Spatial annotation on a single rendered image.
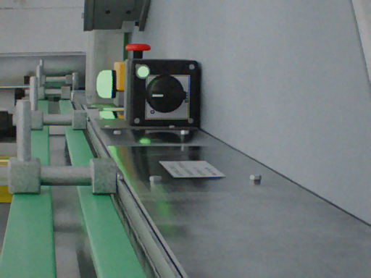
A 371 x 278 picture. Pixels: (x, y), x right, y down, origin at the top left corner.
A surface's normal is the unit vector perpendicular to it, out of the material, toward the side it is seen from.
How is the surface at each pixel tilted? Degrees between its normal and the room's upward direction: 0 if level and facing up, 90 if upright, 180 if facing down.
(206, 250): 90
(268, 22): 0
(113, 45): 90
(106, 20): 90
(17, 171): 90
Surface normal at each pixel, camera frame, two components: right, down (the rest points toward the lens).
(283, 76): -0.98, 0.00
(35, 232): 0.02, -0.99
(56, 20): 0.18, 0.12
